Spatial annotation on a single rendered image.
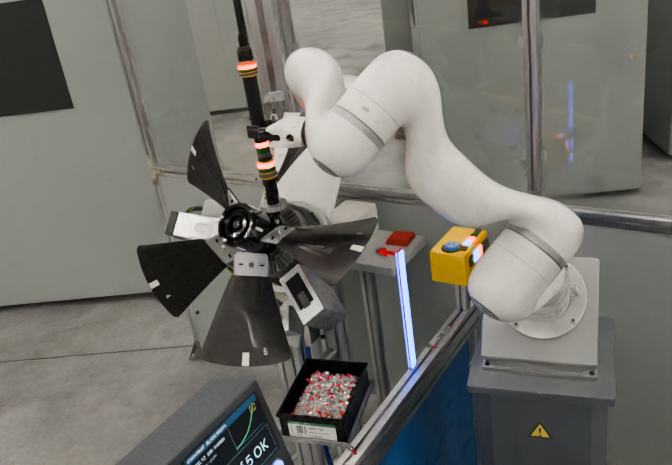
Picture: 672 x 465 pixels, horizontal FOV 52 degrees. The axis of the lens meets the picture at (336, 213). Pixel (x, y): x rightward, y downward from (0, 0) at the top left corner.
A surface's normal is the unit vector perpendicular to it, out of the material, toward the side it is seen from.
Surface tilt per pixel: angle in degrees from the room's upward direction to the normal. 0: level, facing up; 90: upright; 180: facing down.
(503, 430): 90
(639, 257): 90
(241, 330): 50
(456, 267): 90
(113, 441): 0
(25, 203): 90
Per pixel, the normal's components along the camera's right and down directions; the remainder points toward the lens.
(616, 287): -0.53, 0.41
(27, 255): -0.06, 0.41
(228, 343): 0.03, -0.27
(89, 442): -0.14, -0.90
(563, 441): -0.32, 0.43
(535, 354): -0.33, -0.30
